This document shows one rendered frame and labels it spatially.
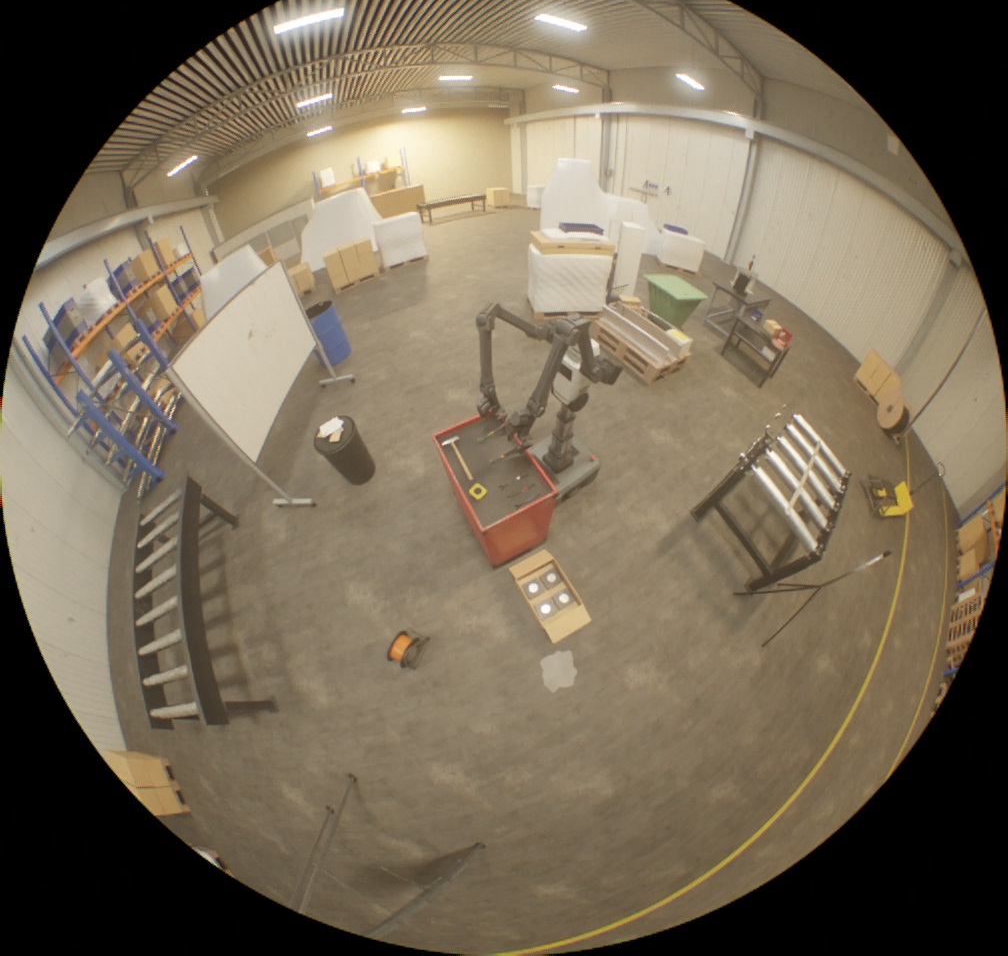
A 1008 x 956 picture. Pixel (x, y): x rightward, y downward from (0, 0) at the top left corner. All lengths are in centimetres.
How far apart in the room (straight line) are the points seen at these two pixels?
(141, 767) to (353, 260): 1003
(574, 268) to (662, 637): 446
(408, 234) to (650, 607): 841
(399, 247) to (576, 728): 898
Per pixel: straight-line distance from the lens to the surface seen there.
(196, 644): 300
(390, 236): 817
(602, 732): 261
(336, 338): 479
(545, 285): 463
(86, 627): 781
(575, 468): 256
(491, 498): 166
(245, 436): 294
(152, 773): 574
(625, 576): 258
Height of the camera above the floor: 239
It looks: 55 degrees down
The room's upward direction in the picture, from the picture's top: 4 degrees counter-clockwise
